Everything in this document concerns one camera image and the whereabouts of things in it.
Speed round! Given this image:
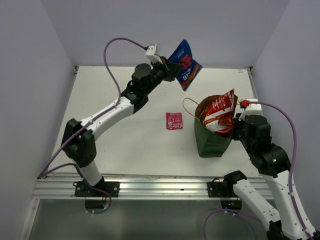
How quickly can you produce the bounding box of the aluminium front rail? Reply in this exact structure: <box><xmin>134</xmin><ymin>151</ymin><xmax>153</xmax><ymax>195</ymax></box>
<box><xmin>31</xmin><ymin>173</ymin><xmax>276</xmax><ymax>201</ymax></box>

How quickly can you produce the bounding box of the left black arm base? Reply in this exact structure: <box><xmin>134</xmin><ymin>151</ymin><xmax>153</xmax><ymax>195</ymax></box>
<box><xmin>72</xmin><ymin>178</ymin><xmax>120</xmax><ymax>198</ymax></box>

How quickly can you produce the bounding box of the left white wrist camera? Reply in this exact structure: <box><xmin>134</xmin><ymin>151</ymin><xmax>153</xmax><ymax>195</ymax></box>
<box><xmin>144</xmin><ymin>43</ymin><xmax>162</xmax><ymax>64</ymax></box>

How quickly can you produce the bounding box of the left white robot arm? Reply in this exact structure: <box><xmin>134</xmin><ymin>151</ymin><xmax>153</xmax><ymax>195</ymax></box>
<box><xmin>61</xmin><ymin>57</ymin><xmax>183</xmax><ymax>197</ymax></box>

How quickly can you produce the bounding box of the red Doritos bag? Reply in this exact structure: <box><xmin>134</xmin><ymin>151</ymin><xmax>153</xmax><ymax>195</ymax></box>
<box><xmin>200</xmin><ymin>88</ymin><xmax>237</xmax><ymax>136</ymax></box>

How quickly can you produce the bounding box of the blue chips bag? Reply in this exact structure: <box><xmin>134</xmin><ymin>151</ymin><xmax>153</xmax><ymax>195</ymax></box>
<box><xmin>168</xmin><ymin>39</ymin><xmax>202</xmax><ymax>92</ymax></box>

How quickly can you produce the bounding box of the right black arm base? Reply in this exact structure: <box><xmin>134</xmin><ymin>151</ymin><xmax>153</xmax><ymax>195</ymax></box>
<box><xmin>207</xmin><ymin>170</ymin><xmax>247</xmax><ymax>198</ymax></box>

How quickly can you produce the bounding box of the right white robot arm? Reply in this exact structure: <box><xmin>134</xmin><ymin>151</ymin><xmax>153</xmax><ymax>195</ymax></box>
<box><xmin>222</xmin><ymin>113</ymin><xmax>320</xmax><ymax>240</ymax></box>

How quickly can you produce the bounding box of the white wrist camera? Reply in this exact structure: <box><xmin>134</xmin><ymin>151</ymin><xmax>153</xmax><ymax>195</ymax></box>
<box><xmin>239</xmin><ymin>98</ymin><xmax>262</xmax><ymax>121</ymax></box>
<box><xmin>144</xmin><ymin>43</ymin><xmax>162</xmax><ymax>64</ymax></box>

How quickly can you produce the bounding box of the small pink candy packet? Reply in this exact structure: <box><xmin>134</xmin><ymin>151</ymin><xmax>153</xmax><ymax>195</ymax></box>
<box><xmin>166</xmin><ymin>112</ymin><xmax>183</xmax><ymax>130</ymax></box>

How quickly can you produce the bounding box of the green paper bag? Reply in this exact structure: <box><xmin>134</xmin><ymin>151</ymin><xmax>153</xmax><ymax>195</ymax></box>
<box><xmin>182</xmin><ymin>95</ymin><xmax>232</xmax><ymax>158</ymax></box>

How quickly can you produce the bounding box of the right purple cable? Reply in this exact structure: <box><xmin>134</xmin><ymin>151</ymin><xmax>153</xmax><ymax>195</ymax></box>
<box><xmin>202</xmin><ymin>99</ymin><xmax>318</xmax><ymax>240</ymax></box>

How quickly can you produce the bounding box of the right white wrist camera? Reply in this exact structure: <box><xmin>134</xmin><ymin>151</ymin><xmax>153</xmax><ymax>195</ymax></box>
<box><xmin>239</xmin><ymin>98</ymin><xmax>262</xmax><ymax>121</ymax></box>

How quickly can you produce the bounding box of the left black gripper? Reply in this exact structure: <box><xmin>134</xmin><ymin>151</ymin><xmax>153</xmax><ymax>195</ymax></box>
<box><xmin>144</xmin><ymin>56</ymin><xmax>183</xmax><ymax>96</ymax></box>

